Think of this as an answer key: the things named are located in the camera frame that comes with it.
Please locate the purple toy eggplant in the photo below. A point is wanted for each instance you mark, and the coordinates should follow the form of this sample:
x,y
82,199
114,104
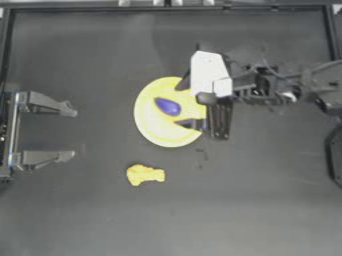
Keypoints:
x,y
169,107

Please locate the yellow round plate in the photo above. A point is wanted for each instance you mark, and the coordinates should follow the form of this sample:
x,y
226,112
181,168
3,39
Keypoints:
x,y
154,128

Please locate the orange fried chicken toy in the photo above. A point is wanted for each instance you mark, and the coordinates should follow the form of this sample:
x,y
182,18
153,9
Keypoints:
x,y
143,174

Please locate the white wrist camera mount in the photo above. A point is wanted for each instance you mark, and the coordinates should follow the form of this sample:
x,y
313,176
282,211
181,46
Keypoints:
x,y
207,73

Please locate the black table frame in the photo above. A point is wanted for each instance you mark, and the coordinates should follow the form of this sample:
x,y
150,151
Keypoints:
x,y
89,6

